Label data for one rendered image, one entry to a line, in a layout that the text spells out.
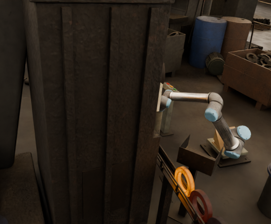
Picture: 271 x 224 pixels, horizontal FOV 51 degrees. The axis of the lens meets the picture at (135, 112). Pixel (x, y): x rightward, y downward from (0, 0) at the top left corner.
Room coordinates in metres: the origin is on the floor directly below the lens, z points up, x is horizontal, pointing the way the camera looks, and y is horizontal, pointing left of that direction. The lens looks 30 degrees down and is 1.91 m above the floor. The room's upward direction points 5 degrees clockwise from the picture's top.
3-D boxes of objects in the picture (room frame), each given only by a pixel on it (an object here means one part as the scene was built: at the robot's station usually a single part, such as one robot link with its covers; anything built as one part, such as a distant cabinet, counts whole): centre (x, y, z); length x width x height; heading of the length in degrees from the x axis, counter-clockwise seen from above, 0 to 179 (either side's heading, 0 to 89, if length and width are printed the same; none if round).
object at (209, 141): (2.57, -1.04, 0.10); 0.32 x 0.32 x 0.04; 22
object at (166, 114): (2.91, -0.37, 0.31); 0.24 x 0.16 x 0.62; 27
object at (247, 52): (4.21, -1.90, 0.33); 0.93 x 0.73 x 0.66; 34
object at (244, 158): (2.57, -1.04, 0.04); 0.40 x 0.40 x 0.08; 22
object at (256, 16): (9.92, -3.56, 0.16); 1.20 x 0.82 x 0.32; 17
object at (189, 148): (1.66, -0.50, 0.36); 0.26 x 0.20 x 0.72; 62
